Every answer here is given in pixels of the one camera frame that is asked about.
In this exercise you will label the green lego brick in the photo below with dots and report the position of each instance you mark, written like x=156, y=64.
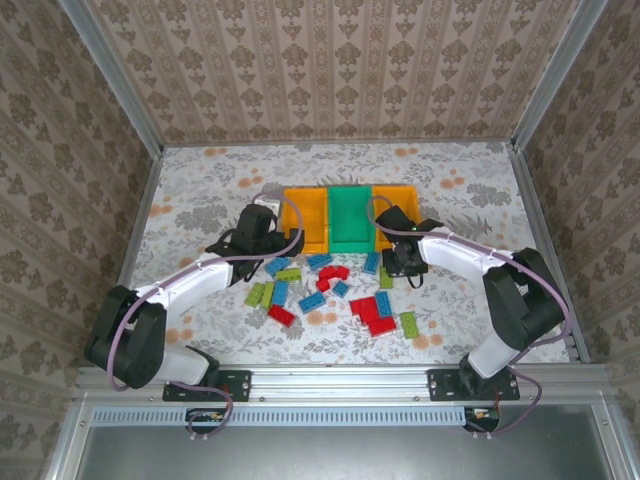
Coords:
x=409, y=325
x=289, y=274
x=385, y=279
x=268, y=295
x=254, y=294

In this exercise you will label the orange plastic bin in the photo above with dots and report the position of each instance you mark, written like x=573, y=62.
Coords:
x=400, y=196
x=312, y=210

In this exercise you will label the red arch lego brick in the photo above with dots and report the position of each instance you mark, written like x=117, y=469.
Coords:
x=327, y=270

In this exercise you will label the small red lego brick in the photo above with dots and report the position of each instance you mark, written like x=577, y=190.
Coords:
x=324, y=285

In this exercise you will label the green plastic bin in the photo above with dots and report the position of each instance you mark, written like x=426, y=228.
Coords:
x=350, y=215

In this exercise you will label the small blue lego brick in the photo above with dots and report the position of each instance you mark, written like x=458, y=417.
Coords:
x=341, y=288

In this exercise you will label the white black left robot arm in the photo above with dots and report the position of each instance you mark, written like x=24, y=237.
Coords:
x=195, y=285

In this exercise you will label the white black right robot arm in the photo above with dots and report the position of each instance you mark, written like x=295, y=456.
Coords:
x=460, y=255

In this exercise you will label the black connector board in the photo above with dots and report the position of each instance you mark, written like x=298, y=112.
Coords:
x=200, y=419
x=482, y=417

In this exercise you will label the grey metal panel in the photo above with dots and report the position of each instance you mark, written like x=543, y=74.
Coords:
x=340, y=455

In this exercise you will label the thin aluminium wall rail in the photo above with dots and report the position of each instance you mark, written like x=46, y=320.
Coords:
x=340, y=142

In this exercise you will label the aluminium side rail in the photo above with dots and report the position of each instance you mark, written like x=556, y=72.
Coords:
x=141, y=215
x=531, y=200

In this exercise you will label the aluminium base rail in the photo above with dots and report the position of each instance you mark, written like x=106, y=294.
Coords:
x=340, y=382

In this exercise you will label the aluminium frame post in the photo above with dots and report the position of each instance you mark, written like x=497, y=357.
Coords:
x=117, y=80
x=556, y=75

